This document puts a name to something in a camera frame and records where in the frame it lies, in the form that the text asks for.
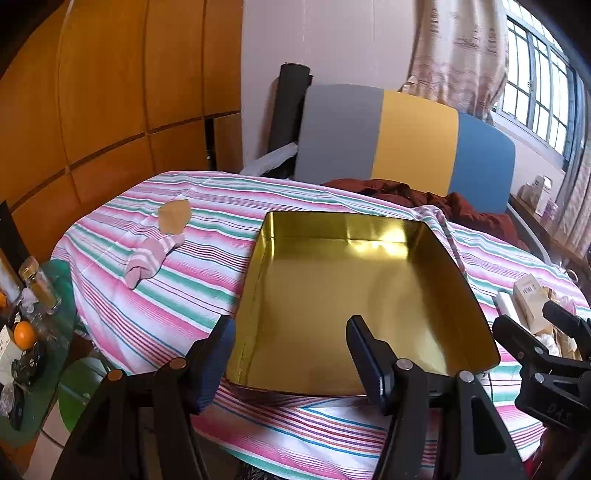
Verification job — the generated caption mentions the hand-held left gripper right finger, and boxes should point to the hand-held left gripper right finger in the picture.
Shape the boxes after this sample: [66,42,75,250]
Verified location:
[346,315,529,480]

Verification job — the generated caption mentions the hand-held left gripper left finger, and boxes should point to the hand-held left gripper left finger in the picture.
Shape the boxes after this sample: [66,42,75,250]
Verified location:
[51,315,237,480]

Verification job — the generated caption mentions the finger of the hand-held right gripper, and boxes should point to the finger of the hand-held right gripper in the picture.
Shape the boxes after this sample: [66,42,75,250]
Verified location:
[492,316,561,370]
[542,300,591,344]

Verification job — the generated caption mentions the cream cardboard box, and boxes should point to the cream cardboard box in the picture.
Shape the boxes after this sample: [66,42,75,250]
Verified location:
[513,273,552,333]

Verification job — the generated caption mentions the gold metal tin box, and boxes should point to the gold metal tin box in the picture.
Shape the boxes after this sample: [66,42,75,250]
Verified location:
[225,211,502,398]

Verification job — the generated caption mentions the white soap bar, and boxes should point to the white soap bar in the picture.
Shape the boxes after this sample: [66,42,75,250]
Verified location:
[492,292,525,324]

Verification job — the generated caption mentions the pink green striped cloth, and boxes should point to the pink green striped cloth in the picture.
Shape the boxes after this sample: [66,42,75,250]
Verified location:
[51,171,591,480]

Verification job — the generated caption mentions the wooden side desk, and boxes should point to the wooden side desk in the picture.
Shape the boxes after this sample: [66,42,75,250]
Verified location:
[508,194,591,278]

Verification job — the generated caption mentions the pink striped sock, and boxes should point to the pink striped sock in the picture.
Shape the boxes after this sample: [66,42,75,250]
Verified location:
[126,233,186,290]

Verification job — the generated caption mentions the white carton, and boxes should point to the white carton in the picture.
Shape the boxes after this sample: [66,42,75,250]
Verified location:
[536,175,553,215]

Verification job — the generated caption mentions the green glass side table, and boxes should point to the green glass side table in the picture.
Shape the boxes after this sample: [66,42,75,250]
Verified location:
[0,258,116,448]

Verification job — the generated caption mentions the dark red blanket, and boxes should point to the dark red blanket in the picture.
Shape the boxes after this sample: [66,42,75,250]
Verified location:
[322,178,532,250]

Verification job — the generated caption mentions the small brown sponge piece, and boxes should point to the small brown sponge piece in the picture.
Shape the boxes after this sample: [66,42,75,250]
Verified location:
[158,198,192,234]

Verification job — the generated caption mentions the glass jar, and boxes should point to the glass jar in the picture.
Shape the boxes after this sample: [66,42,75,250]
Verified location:
[19,257,62,315]

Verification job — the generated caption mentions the orange fruit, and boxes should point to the orange fruit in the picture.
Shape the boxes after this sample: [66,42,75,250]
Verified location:
[14,322,37,352]

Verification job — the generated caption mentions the grey yellow blue headboard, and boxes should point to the grey yellow blue headboard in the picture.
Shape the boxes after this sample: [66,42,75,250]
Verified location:
[294,84,516,215]

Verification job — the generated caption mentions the barred window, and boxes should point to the barred window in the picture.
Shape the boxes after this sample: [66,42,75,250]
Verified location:
[492,11,585,162]

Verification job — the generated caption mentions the black rolled mat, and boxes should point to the black rolled mat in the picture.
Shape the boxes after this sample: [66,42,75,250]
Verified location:
[268,63,312,178]

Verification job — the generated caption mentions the wooden wardrobe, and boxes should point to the wooden wardrobe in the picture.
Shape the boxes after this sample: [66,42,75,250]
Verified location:
[0,0,244,264]

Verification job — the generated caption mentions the beige patterned curtain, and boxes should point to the beige patterned curtain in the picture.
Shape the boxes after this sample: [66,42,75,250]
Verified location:
[399,0,511,123]

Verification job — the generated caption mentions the grey bed frame rail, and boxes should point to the grey bed frame rail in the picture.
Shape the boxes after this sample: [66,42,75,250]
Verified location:
[508,203,550,259]

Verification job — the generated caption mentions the white bed frame rail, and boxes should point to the white bed frame rail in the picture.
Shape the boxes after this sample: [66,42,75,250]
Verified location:
[240,143,298,176]

